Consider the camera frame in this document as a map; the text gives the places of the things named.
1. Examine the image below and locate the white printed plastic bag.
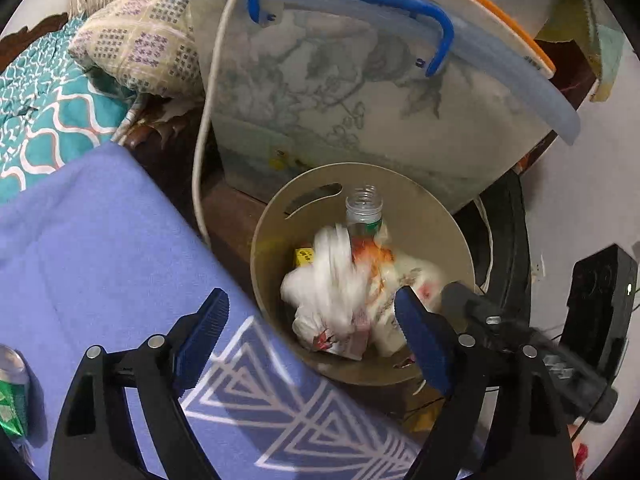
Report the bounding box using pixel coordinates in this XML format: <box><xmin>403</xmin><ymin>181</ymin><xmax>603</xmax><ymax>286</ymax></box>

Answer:
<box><xmin>292</xmin><ymin>240</ymin><xmax>451</xmax><ymax>361</ymax></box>

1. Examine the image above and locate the blue printed blanket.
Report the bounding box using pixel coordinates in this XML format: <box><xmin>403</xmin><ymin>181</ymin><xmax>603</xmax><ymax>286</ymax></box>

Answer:
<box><xmin>0</xmin><ymin>141</ymin><xmax>481</xmax><ymax>480</ymax></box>

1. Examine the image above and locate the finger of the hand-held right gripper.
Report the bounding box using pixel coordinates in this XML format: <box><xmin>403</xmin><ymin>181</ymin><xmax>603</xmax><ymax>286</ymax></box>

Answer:
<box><xmin>442</xmin><ymin>282</ymin><xmax>618</xmax><ymax>421</ymax></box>

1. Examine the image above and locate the clear storage box blue handle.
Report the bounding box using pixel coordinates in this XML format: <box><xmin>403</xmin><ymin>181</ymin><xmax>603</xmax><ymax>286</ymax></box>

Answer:
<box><xmin>167</xmin><ymin>0</ymin><xmax>581</xmax><ymax>211</ymax></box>

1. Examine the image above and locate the teal patterned quilt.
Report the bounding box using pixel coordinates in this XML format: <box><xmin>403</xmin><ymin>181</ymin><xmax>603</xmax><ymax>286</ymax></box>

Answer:
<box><xmin>0</xmin><ymin>15</ymin><xmax>138</xmax><ymax>203</ymax></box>

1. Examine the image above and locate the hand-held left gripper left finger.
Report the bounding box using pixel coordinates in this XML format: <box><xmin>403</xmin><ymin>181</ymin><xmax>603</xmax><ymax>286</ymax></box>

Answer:
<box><xmin>48</xmin><ymin>287</ymin><xmax>231</xmax><ymax>480</ymax></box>

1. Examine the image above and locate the white tissue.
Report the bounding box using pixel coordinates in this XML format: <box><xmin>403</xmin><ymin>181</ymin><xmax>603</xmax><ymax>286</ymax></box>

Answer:
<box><xmin>280</xmin><ymin>224</ymin><xmax>386</xmax><ymax>333</ymax></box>

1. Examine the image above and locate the beige round waste bin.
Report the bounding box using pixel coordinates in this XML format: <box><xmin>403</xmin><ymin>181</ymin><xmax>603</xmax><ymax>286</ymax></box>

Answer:
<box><xmin>250</xmin><ymin>162</ymin><xmax>475</xmax><ymax>386</ymax></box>

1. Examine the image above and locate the green foil wrapper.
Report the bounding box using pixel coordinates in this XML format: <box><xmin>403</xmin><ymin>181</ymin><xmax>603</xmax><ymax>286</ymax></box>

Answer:
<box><xmin>0</xmin><ymin>344</ymin><xmax>31</xmax><ymax>441</ymax></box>

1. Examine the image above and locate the green yellow cloth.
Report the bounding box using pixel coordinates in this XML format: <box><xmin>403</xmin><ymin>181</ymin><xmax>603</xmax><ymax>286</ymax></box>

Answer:
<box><xmin>537</xmin><ymin>0</ymin><xmax>626</xmax><ymax>103</ymax></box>

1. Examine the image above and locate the beige patterned pillow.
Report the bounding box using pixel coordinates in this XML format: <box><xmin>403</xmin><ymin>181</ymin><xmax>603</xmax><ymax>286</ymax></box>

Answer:
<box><xmin>67</xmin><ymin>0</ymin><xmax>211</xmax><ymax>98</ymax></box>

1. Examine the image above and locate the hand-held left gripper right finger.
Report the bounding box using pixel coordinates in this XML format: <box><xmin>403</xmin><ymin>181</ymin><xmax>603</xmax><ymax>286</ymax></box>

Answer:
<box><xmin>394</xmin><ymin>285</ymin><xmax>576</xmax><ymax>480</ymax></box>

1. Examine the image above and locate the black curved rim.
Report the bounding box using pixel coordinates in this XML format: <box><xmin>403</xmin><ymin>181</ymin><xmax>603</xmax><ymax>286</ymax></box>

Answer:
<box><xmin>475</xmin><ymin>170</ymin><xmax>533</xmax><ymax>391</ymax></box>

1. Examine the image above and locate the white cable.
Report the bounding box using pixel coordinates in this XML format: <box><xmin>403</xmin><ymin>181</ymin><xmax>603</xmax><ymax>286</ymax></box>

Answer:
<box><xmin>192</xmin><ymin>0</ymin><xmax>271</xmax><ymax>246</ymax></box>

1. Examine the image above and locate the clear plastic bottle green label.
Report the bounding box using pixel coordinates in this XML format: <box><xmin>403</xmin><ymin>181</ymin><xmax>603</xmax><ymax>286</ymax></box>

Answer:
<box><xmin>345</xmin><ymin>185</ymin><xmax>388</xmax><ymax>246</ymax></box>

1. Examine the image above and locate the carved wooden headboard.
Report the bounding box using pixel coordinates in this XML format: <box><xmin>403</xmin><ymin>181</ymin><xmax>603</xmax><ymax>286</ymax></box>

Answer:
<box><xmin>0</xmin><ymin>11</ymin><xmax>68</xmax><ymax>61</ymax></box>

